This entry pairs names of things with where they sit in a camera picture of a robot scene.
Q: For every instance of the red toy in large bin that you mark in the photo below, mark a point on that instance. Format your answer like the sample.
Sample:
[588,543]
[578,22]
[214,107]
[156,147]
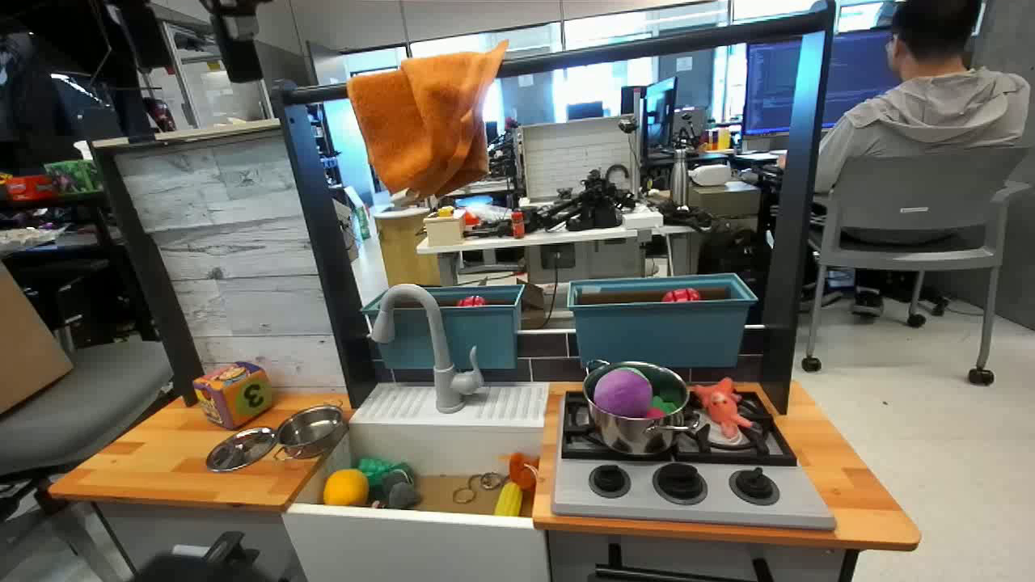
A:
[681,295]

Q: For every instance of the gray toy stove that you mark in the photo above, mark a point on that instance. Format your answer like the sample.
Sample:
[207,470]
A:
[712,513]

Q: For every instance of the white toy sink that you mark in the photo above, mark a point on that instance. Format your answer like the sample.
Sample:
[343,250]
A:
[431,543]

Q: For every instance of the orange toy carrot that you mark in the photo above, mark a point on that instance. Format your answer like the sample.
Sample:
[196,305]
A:
[521,470]

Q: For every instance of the wooden kitchen counter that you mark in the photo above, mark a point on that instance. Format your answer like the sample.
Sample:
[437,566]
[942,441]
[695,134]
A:
[161,458]

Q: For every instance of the large teal plastic bin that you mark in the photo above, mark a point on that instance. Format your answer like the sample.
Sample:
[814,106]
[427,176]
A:
[657,328]

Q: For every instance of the yellowish bucket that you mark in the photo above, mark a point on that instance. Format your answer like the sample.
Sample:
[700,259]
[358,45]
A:
[405,247]

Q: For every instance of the black metal frame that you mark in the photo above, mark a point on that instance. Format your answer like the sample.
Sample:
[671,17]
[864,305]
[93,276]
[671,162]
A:
[325,237]

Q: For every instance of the silver metal bowl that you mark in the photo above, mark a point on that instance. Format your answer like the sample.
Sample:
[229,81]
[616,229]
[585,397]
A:
[310,432]

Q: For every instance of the gray office chair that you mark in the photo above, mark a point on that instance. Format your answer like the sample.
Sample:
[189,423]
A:
[915,198]

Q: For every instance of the orange plush toy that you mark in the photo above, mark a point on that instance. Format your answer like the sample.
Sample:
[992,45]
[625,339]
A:
[719,405]

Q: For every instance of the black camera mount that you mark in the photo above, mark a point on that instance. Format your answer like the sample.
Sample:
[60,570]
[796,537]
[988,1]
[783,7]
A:
[241,51]

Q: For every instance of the silver metal plate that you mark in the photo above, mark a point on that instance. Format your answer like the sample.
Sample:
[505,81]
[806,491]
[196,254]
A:
[241,451]

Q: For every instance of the silver metal pot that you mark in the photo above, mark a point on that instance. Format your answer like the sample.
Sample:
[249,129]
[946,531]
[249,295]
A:
[630,433]

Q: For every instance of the blue computer monitor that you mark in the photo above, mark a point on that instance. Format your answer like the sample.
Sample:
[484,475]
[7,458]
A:
[852,77]

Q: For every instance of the small teal plastic bin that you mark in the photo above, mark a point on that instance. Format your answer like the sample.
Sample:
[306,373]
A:
[479,339]

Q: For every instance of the seated person in hoodie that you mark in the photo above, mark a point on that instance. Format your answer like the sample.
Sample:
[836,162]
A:
[925,107]

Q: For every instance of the gray wood panel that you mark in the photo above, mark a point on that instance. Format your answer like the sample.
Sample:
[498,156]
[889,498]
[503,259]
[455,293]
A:
[229,247]

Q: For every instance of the colorful number cube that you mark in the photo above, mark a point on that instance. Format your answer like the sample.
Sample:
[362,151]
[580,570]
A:
[234,397]

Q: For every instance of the white box on table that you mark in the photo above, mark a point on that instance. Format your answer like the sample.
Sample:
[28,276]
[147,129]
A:
[570,153]

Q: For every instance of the red toy in small bin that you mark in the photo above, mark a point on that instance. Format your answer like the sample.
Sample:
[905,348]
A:
[469,302]

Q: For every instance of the purple ball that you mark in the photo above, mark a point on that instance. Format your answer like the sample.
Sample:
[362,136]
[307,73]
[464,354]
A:
[623,394]

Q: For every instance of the green toy in pot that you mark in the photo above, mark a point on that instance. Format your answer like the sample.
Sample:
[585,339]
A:
[666,402]

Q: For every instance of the black device on table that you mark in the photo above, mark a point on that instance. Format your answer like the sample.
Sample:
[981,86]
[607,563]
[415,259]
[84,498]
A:
[598,203]

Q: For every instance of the yellow toy ball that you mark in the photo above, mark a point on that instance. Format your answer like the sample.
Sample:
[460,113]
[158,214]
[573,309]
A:
[343,486]

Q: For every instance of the brown cardboard sheet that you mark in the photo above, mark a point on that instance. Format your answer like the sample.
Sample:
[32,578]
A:
[28,349]

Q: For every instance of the black stove knob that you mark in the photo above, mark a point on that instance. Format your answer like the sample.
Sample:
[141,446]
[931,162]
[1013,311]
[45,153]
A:
[609,479]
[755,486]
[681,483]

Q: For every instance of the yellow toy banana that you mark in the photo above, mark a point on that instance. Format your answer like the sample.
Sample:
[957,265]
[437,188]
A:
[507,498]

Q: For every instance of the orange cloth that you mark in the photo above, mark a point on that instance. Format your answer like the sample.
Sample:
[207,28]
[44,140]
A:
[431,117]

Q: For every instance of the gray seat cushion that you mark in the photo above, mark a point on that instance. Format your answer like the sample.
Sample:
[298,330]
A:
[76,405]

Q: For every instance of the gray toy faucet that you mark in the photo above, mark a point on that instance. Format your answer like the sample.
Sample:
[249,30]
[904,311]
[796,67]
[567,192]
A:
[440,365]

